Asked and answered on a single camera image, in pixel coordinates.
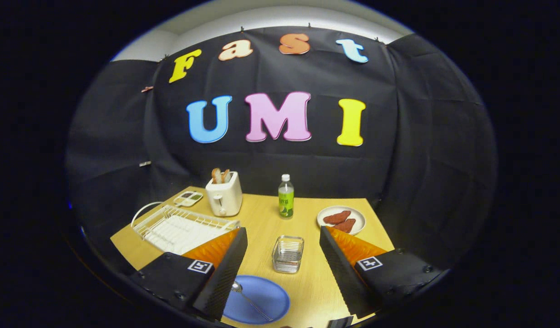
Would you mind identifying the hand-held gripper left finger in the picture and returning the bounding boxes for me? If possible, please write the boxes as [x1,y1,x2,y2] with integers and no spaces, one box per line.
[130,227,248,322]

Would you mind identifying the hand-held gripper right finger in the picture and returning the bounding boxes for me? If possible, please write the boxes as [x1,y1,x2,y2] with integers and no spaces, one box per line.
[319,225,447,319]

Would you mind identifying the metal spoon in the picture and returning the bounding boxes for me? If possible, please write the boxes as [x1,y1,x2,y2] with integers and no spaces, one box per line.
[231,282,274,322]

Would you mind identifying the blue plate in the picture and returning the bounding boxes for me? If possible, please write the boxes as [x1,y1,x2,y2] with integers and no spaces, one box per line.
[222,275,290,325]

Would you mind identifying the metal wire basket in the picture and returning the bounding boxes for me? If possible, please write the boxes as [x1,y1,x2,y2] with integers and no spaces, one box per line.
[272,236,304,274]

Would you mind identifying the white wire dish rack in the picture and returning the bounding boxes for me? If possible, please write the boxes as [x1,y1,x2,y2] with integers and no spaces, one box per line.
[131,202,240,255]

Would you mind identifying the white plate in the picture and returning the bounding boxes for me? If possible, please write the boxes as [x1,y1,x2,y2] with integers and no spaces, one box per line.
[317,206,366,236]

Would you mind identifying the cream white toaster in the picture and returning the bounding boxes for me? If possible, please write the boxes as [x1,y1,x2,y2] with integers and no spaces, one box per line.
[205,172,243,217]

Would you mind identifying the white divided condiment tray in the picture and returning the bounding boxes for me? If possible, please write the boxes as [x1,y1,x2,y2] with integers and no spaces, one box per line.
[174,191,204,207]

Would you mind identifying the green label drink bottle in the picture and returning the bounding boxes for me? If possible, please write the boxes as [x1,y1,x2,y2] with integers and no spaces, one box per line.
[278,174,295,219]

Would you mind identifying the black backdrop cloth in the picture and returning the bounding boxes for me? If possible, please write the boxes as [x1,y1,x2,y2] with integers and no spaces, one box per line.
[65,26,498,274]

